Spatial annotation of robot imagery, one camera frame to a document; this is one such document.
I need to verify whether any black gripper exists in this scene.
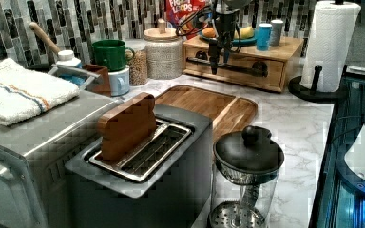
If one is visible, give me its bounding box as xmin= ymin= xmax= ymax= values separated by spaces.
xmin=208 ymin=8 xmax=238 ymax=75

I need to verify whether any black drawer handle bar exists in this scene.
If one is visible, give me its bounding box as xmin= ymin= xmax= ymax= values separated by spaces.
xmin=185 ymin=51 xmax=268 ymax=77

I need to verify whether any wooden drawer box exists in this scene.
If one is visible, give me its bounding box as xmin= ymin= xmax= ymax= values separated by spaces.
xmin=182 ymin=35 xmax=303 ymax=93

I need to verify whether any teal plate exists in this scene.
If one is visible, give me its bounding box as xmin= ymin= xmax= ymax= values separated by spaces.
xmin=199 ymin=32 xmax=257 ymax=47

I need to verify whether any orange fruit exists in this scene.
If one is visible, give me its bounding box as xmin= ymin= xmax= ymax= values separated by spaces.
xmin=202 ymin=28 xmax=216 ymax=38

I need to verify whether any yellow banana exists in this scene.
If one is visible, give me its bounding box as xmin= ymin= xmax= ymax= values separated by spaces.
xmin=234 ymin=26 xmax=255 ymax=40

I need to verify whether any froot loops cereal box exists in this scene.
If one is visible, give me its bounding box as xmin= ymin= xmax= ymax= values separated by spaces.
xmin=164 ymin=0 xmax=207 ymax=29

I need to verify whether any blue cup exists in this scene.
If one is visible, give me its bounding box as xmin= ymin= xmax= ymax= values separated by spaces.
xmin=257 ymin=23 xmax=272 ymax=51

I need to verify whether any patterned canister with lid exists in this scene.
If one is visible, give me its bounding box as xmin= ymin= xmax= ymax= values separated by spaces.
xmin=144 ymin=19 xmax=183 ymax=80

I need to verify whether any grey cup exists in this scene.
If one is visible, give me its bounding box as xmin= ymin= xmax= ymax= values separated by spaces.
xmin=270 ymin=19 xmax=283 ymax=47

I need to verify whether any wooden cutting board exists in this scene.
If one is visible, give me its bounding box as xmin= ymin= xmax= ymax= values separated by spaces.
xmin=156 ymin=85 xmax=258 ymax=142

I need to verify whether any glass grain jar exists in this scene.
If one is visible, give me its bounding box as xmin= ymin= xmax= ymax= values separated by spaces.
xmin=126 ymin=39 xmax=148 ymax=86

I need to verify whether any black paper towel holder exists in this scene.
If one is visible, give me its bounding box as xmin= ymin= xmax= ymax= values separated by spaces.
xmin=288 ymin=65 xmax=348 ymax=104

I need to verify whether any light blue mug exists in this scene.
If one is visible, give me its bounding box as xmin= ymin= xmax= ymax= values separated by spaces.
xmin=108 ymin=66 xmax=129 ymax=97

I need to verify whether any green mug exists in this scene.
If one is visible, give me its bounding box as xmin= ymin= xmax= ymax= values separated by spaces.
xmin=92 ymin=39 xmax=135 ymax=72

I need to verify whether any paper towel roll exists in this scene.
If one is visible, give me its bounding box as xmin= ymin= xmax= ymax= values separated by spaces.
xmin=300 ymin=1 xmax=361 ymax=92

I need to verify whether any glass french press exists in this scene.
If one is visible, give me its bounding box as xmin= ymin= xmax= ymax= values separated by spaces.
xmin=207 ymin=126 xmax=284 ymax=228

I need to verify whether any wooden toast slice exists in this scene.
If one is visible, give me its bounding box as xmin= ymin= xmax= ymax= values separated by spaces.
xmin=97 ymin=92 xmax=157 ymax=162

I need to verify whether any silver toaster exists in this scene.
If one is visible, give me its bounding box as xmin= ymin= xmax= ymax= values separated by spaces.
xmin=66 ymin=104 xmax=213 ymax=228

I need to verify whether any white striped towel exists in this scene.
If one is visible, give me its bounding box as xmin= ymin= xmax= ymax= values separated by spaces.
xmin=0 ymin=58 xmax=80 ymax=126

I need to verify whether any stainless toaster oven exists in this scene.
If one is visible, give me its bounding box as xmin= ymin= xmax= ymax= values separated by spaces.
xmin=0 ymin=91 xmax=122 ymax=228

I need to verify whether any wooden handled utensil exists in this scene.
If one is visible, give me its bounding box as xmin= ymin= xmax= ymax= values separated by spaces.
xmin=29 ymin=22 xmax=60 ymax=54

